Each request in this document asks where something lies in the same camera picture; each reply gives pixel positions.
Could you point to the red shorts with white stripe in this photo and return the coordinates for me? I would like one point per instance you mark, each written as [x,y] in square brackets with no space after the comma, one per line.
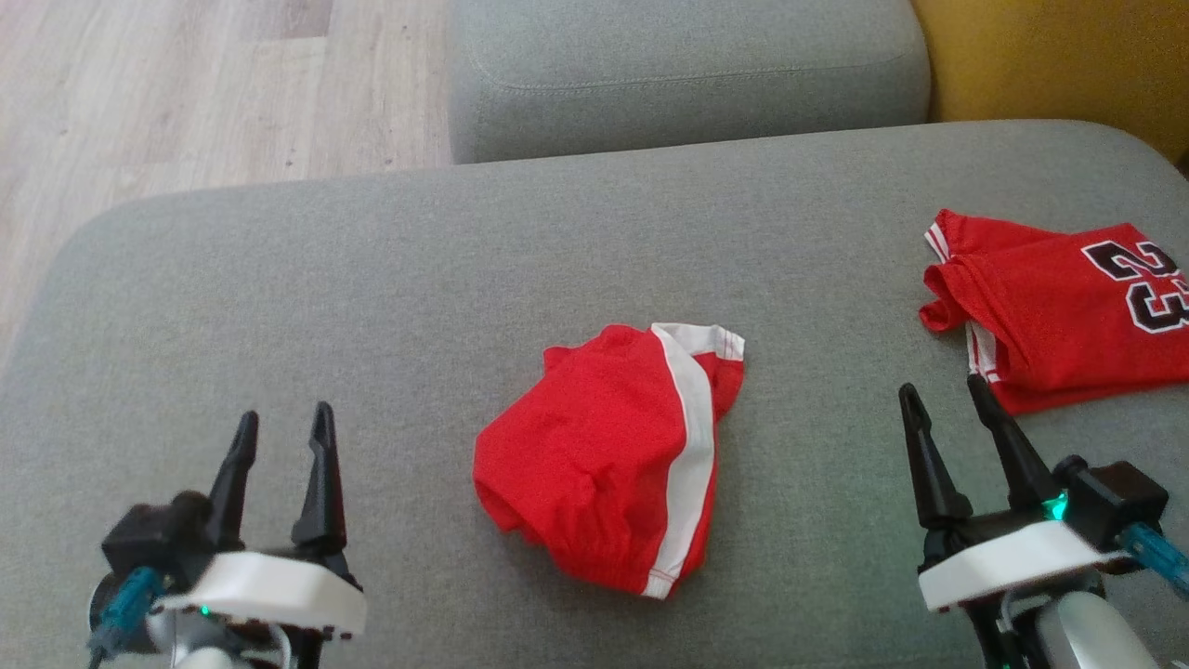
[585,446]

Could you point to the grey and yellow sofa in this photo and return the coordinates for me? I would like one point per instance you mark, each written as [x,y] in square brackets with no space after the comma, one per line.
[418,325]

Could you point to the grey sofa seat cushion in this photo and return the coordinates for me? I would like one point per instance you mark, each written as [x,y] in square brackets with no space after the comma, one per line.
[687,74]

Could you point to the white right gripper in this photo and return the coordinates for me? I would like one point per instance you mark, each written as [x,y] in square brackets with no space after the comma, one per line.
[1012,557]

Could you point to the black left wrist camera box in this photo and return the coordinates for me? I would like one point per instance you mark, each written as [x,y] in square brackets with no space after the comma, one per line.
[149,544]

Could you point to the red jersey with white sleeves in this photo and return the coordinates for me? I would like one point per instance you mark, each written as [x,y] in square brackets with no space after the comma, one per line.
[1040,307]

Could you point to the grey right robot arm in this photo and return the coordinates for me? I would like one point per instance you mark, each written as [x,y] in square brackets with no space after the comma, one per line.
[1087,636]

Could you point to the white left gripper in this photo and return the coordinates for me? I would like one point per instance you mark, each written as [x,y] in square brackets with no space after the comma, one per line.
[269,590]

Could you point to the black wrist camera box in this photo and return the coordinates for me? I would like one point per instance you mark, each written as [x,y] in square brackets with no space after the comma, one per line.
[1119,502]
[149,544]

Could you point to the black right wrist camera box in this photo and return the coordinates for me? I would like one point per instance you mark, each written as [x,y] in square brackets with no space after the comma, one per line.
[1119,502]

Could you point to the yellow sofa backrest cushion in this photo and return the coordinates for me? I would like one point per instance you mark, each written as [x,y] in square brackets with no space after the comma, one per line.
[1068,65]

